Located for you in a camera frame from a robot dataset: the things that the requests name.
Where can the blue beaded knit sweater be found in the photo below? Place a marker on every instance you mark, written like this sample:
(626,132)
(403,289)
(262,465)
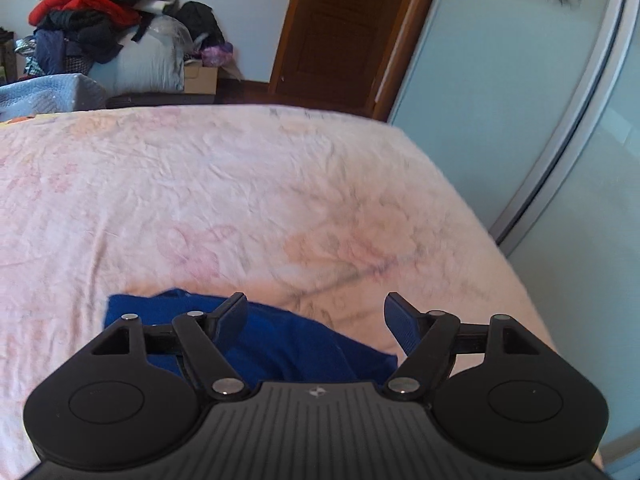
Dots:
(274,345)

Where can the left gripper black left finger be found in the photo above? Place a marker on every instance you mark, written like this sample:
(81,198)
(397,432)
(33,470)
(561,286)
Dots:
(192,339)

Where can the cardboard box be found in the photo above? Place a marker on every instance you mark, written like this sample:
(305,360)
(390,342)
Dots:
(200,79)

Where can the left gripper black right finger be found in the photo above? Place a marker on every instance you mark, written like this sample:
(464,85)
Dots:
(431,342)

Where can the clear plastic storage bag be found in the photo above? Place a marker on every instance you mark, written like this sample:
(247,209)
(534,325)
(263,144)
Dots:
(153,64)

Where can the black bag on pile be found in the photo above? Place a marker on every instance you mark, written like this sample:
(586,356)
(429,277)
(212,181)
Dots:
(201,23)

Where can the purple cloth bundle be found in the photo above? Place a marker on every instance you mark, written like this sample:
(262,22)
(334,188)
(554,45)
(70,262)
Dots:
(217,56)

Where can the frosted glass wardrobe door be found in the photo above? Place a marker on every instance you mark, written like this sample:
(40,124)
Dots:
(531,110)

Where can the pink bed blanket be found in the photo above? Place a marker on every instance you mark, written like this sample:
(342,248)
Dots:
(319,214)

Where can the light blue knit blanket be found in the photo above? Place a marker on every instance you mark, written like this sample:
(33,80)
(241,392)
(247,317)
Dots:
(62,93)

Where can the dark clothes pile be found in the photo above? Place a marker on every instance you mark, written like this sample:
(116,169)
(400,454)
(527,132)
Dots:
(70,42)

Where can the brown wooden door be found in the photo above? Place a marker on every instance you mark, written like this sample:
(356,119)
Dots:
(335,54)

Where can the red garment on pile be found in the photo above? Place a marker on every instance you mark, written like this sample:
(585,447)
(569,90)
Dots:
(121,16)

